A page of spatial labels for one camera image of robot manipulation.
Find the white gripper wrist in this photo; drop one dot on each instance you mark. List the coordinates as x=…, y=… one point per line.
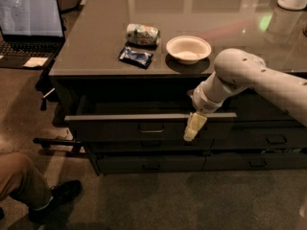
x=203, y=101

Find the dark drawer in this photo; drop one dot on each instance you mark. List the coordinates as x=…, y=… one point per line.
x=130, y=121
x=254, y=161
x=130, y=146
x=151, y=164
x=263, y=139
x=251, y=107

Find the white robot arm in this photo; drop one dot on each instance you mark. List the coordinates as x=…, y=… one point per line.
x=236, y=70

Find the open laptop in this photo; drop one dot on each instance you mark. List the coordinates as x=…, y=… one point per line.
x=29, y=29

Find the white bowl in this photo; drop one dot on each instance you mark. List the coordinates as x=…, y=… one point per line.
x=188, y=49

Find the blue snack packet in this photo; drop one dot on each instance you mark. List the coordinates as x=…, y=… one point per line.
x=139, y=59

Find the black shoe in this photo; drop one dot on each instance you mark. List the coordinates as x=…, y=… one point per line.
x=61, y=194

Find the black chair base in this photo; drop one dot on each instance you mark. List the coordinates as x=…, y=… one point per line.
x=47, y=143

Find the white sticky note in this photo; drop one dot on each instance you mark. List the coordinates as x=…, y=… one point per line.
x=35, y=62

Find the person's leg tan trousers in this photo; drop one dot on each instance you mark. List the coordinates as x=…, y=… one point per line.
x=22, y=181

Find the dark cabinet frame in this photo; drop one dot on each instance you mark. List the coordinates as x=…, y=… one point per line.
x=141, y=89

